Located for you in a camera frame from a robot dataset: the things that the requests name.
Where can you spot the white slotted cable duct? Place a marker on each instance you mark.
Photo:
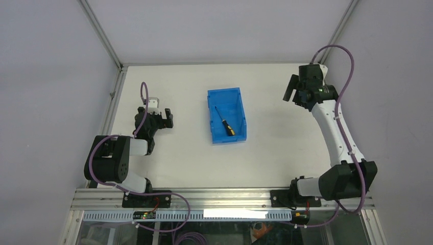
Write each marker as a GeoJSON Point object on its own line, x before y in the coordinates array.
{"type": "Point", "coordinates": [206, 215]}

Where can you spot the aluminium corner post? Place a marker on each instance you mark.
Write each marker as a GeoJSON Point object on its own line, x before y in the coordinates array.
{"type": "Point", "coordinates": [339, 29]}
{"type": "Point", "coordinates": [90, 14]}

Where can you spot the blue plastic bin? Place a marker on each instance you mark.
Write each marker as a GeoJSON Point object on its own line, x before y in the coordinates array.
{"type": "Point", "coordinates": [229, 102]}

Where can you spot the orange object under table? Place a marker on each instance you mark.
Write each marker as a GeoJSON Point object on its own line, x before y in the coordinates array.
{"type": "Point", "coordinates": [259, 229]}

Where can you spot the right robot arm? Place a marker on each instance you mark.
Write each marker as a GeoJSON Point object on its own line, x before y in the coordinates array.
{"type": "Point", "coordinates": [350, 174]}

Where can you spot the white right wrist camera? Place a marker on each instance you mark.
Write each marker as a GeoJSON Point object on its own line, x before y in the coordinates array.
{"type": "Point", "coordinates": [324, 70]}

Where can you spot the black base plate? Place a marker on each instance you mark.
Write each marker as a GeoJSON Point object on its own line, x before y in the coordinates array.
{"type": "Point", "coordinates": [286, 198]}
{"type": "Point", "coordinates": [146, 199]}

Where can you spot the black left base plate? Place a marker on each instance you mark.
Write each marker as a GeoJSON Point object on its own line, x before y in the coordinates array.
{"type": "Point", "coordinates": [146, 199]}

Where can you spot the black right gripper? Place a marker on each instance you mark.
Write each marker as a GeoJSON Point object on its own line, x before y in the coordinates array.
{"type": "Point", "coordinates": [292, 84]}

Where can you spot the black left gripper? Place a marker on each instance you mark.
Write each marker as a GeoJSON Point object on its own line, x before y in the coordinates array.
{"type": "Point", "coordinates": [164, 123]}

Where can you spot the aluminium front frame rail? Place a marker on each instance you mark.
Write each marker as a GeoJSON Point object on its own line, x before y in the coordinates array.
{"type": "Point", "coordinates": [183, 199]}

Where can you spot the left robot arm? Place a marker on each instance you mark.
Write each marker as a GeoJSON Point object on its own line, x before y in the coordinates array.
{"type": "Point", "coordinates": [108, 159]}

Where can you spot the black yellow screwdriver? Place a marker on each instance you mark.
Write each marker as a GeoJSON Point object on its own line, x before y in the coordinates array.
{"type": "Point", "coordinates": [229, 130]}

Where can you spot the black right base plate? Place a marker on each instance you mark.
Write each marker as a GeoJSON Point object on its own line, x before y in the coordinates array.
{"type": "Point", "coordinates": [286, 198]}

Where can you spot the aluminium right corner post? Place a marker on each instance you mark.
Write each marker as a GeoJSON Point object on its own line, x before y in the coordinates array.
{"type": "Point", "coordinates": [339, 29]}

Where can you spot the aluminium left corner post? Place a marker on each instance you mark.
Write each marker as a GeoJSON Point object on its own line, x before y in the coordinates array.
{"type": "Point", "coordinates": [90, 14]}

